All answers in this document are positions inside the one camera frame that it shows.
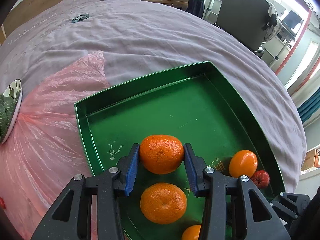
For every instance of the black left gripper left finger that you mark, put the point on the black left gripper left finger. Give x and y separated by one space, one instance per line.
69 217

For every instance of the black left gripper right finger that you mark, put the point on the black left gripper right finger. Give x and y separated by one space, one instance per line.
230 200

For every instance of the red apple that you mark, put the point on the red apple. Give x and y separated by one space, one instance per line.
261 179

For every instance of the small orange mandarin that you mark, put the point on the small orange mandarin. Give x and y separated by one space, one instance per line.
191 233

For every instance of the large orange mandarin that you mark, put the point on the large orange mandarin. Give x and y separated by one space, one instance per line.
163 203

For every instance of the pink plastic sheet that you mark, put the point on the pink plastic sheet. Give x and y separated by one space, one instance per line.
44 150

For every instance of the blue curtain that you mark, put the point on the blue curtain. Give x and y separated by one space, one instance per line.
308 108

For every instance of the green bok choy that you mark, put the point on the green bok choy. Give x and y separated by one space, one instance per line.
8 105

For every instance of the green tray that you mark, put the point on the green tray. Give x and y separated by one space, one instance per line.
194 103

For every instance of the white oval plate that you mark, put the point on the white oval plate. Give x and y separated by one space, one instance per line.
17 86

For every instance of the purple bed sheet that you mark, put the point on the purple bed sheet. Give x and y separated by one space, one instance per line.
138 38

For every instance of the black glasses on bed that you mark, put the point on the black glasses on bed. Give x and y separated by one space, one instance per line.
80 18

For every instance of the grey office chair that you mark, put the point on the grey office chair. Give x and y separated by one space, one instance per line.
245 20

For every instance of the black shopping bag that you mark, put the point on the black shopping bag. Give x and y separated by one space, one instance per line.
196 8

